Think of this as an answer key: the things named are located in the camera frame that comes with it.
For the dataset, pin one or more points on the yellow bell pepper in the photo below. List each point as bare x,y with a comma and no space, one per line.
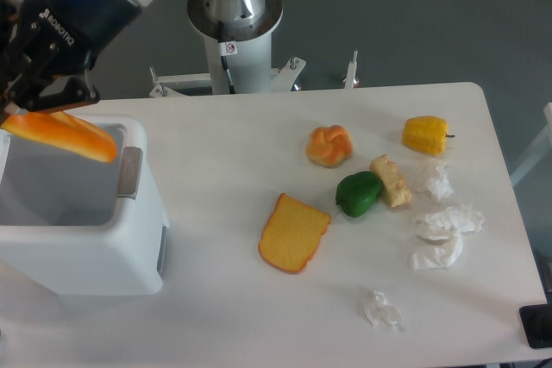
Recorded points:
426,134

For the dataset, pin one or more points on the round knotted bread roll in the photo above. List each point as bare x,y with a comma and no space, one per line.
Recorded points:
329,146

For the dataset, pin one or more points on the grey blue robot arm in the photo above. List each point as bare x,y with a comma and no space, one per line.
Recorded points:
49,46

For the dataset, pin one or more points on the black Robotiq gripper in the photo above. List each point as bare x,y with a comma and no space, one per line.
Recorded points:
74,32

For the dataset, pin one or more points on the crumpled white tissue lower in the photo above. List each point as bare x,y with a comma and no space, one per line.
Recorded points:
380,312

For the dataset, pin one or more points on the black device at edge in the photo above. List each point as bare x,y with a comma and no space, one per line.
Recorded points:
536,321

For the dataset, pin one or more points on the yellow toast slice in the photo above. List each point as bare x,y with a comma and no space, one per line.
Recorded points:
292,234

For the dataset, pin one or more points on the crumpled white tissue upper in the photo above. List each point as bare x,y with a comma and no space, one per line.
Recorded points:
434,181

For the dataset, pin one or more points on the beige cake piece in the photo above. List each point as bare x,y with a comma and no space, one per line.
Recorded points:
395,191

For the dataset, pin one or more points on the crumpled white tissue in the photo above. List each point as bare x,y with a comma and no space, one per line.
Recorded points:
434,181
380,312
442,236

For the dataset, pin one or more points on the green bell pepper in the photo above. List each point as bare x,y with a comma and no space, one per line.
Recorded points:
356,193

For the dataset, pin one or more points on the crumpled white tissue middle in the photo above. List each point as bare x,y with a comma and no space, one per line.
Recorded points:
442,236

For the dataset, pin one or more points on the long orange bread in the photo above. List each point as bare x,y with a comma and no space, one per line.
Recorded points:
63,131

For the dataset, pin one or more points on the white trash can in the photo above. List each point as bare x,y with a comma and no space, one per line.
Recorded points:
82,227

